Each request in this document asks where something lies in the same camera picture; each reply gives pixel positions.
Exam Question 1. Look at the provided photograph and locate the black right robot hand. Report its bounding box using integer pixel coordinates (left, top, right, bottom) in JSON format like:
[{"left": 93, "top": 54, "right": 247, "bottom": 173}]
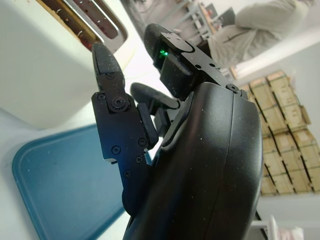
[{"left": 91, "top": 23, "right": 264, "bottom": 240}]

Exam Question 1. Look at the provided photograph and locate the person in beige jacket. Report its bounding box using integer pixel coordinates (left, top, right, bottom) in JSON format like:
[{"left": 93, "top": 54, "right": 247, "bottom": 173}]
[{"left": 207, "top": 0, "right": 308, "bottom": 66}]

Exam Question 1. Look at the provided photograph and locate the cream two-slot toaster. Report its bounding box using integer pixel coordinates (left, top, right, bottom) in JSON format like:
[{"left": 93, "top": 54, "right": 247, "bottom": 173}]
[{"left": 0, "top": 0, "right": 130, "bottom": 130}]

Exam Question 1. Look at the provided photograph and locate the white box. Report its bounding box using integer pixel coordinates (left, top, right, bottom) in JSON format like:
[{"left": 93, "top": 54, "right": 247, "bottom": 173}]
[{"left": 251, "top": 214, "right": 305, "bottom": 240}]

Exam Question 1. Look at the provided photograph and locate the blue plastic tray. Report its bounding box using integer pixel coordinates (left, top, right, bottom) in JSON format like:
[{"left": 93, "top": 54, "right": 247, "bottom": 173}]
[{"left": 11, "top": 124, "right": 131, "bottom": 240}]

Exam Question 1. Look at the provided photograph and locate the cluttered workbench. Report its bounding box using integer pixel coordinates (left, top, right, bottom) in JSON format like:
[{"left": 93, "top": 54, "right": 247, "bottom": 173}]
[{"left": 174, "top": 0, "right": 236, "bottom": 41}]

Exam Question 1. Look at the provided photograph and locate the black monitor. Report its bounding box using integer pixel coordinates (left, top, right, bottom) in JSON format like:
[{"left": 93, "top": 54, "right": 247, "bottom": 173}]
[{"left": 219, "top": 7, "right": 237, "bottom": 27}]

